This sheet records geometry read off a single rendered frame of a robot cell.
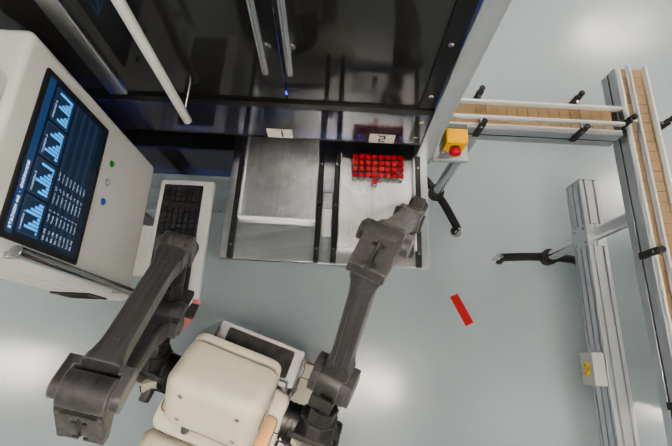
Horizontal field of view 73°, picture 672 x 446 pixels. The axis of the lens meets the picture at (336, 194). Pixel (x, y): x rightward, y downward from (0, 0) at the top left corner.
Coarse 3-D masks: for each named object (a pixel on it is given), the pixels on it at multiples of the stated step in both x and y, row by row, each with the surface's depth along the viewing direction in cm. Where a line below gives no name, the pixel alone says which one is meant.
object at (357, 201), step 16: (352, 192) 159; (368, 192) 159; (384, 192) 159; (400, 192) 159; (352, 208) 157; (368, 208) 157; (384, 208) 157; (352, 224) 155; (352, 240) 153; (416, 240) 150
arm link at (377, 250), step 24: (360, 240) 86; (384, 240) 87; (360, 264) 83; (384, 264) 84; (360, 288) 86; (360, 312) 88; (336, 336) 94; (360, 336) 95; (336, 360) 97; (312, 384) 102
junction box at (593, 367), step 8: (592, 352) 174; (584, 360) 178; (592, 360) 173; (600, 360) 173; (584, 368) 177; (592, 368) 172; (600, 368) 172; (584, 376) 177; (592, 376) 172; (600, 376) 171; (584, 384) 177; (592, 384) 172; (600, 384) 170
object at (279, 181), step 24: (264, 144) 164; (288, 144) 165; (312, 144) 165; (264, 168) 161; (288, 168) 161; (312, 168) 161; (240, 192) 154; (264, 192) 158; (288, 192) 158; (312, 192) 158; (240, 216) 153; (264, 216) 151; (288, 216) 155; (312, 216) 155
